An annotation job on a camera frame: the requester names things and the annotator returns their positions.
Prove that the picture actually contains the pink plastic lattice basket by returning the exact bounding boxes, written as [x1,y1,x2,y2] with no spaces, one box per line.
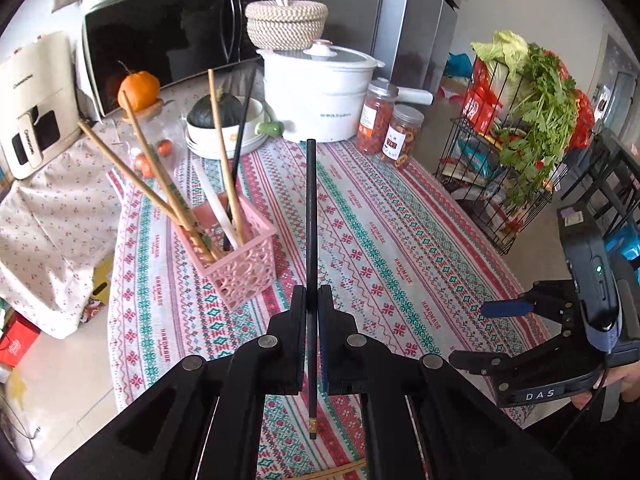
[172,195,277,310]

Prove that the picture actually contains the patterned bamboo chopstick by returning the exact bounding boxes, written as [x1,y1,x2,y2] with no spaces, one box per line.
[122,91,222,263]

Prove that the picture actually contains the black chopstick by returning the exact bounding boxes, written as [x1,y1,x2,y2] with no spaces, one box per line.
[222,66,260,254]
[306,139,318,440]

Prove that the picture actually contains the white plastic spoon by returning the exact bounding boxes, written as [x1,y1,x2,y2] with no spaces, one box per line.
[192,162,240,249]

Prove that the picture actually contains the brown wooden chopstick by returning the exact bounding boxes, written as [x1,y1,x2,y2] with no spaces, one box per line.
[77,120,191,233]

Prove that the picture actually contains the light wooden chopstick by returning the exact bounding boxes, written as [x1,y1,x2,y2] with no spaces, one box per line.
[207,68,246,246]
[291,458,367,480]

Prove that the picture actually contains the person's right hand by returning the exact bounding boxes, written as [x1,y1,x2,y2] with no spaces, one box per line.
[569,361,640,411]

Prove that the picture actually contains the blue plastic stool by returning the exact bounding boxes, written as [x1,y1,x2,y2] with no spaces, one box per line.
[604,223,639,283]

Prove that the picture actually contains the patterned striped tablecloth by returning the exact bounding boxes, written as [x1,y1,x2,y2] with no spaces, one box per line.
[105,134,551,480]

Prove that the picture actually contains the short jar brown snacks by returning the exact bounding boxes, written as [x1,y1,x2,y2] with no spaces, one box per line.
[381,104,424,168]

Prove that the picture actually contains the yellow cardboard box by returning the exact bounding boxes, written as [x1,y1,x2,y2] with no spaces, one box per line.
[80,255,114,324]

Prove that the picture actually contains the green leafy vegetables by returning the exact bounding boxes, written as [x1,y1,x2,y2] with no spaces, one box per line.
[471,30,578,207]

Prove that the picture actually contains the tall jar red snacks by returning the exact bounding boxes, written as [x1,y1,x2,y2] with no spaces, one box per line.
[356,78,399,155]

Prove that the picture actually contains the dark green pumpkin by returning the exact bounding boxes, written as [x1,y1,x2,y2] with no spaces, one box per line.
[186,90,246,130]

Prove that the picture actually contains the glass jar wooden lid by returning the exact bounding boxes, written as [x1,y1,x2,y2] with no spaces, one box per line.
[117,100,186,179]

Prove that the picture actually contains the white floral side cloth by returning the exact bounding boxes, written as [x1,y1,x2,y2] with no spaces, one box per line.
[1,136,120,339]

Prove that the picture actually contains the white electric cooking pot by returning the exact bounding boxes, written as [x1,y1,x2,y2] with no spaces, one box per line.
[256,38,435,144]

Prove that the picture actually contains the red box on floor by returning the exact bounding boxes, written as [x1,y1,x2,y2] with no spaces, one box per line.
[0,313,40,368]

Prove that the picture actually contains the orange tangerine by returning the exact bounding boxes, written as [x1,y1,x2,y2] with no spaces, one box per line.
[117,63,160,112]

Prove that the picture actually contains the grey refrigerator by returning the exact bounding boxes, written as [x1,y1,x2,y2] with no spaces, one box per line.
[314,0,461,93]

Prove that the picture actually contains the black microwave oven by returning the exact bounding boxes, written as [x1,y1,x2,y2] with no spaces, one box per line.
[82,0,260,118]

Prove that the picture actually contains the cream air fryer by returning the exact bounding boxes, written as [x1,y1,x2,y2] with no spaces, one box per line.
[1,32,79,180]

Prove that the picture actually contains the black wire vegetable rack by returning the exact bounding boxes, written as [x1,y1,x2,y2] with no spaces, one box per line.
[435,61,594,254]

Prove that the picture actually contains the white bowl green handle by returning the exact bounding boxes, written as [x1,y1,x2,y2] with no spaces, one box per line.
[186,98,284,160]

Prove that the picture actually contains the woven rope lidded basket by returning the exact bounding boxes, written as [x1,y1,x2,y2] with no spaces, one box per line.
[244,0,329,50]

